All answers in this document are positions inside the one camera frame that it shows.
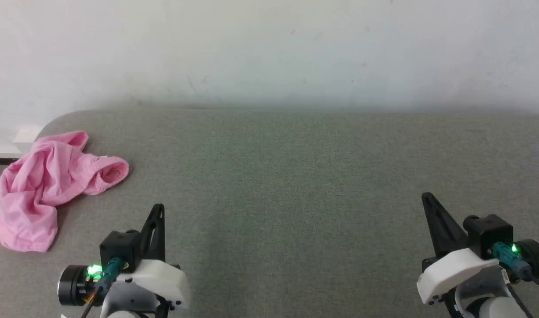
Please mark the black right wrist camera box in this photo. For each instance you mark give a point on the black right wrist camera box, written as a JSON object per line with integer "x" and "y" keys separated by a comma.
{"x": 488, "y": 234}

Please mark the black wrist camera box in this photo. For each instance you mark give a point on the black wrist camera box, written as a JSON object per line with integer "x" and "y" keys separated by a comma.
{"x": 488, "y": 234}
{"x": 119, "y": 249}

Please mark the pink shorts garment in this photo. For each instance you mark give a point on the pink shorts garment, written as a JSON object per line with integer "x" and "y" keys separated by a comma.
{"x": 39, "y": 185}

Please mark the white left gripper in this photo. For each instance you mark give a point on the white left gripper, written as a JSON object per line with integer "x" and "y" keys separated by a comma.
{"x": 161, "y": 278}

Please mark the grey fabric sofa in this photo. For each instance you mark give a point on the grey fabric sofa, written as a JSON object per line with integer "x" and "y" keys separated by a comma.
{"x": 296, "y": 185}

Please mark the white baseboard block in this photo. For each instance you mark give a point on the white baseboard block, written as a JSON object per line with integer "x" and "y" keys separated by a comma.
{"x": 26, "y": 134}

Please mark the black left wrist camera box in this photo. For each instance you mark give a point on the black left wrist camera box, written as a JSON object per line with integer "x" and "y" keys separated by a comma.
{"x": 119, "y": 249}

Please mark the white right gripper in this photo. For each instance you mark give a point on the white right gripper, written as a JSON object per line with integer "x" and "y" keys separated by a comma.
{"x": 455, "y": 269}

